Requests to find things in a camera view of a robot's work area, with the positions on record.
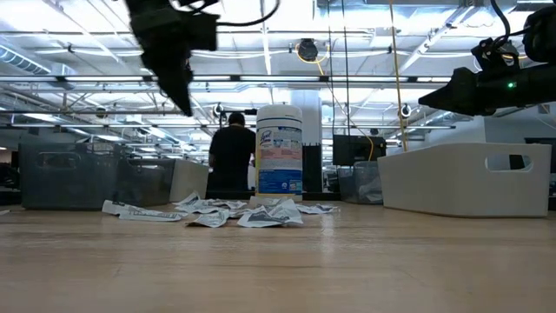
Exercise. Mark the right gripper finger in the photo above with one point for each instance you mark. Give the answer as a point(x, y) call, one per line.
point(454, 89)
point(447, 107)

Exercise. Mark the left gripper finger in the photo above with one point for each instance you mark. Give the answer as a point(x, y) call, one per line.
point(174, 80)
point(189, 91)

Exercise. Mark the light grey plastic bin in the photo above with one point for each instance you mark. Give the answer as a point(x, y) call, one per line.
point(456, 182)
point(189, 180)

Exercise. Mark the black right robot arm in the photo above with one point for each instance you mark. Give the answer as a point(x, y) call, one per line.
point(538, 82)

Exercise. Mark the black tripod stand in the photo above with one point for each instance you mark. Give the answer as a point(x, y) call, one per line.
point(249, 112)

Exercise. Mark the person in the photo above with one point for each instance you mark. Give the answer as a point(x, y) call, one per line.
point(232, 152)

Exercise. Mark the black monitor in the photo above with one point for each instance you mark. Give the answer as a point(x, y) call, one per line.
point(356, 150)

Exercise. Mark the white disinfecting wipes canister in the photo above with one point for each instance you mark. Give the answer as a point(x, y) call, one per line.
point(279, 152)

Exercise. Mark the white packet black print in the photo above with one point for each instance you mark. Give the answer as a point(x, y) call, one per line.
point(210, 219)
point(143, 214)
point(189, 202)

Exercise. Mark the dark translucent plastic bin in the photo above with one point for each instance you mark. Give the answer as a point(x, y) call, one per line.
point(360, 182)
point(69, 178)

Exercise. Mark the white building column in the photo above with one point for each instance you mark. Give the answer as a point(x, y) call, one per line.
point(306, 117)

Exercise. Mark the black upright panel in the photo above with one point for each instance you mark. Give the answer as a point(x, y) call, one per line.
point(312, 167)

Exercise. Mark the white packet blue label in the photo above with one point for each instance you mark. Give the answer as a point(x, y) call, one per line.
point(273, 217)

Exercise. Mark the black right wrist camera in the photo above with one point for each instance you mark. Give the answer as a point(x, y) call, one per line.
point(495, 54)

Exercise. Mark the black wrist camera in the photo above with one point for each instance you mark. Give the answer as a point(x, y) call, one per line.
point(495, 54)
point(203, 32)

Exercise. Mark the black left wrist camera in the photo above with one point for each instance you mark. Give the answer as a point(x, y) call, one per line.
point(203, 32)

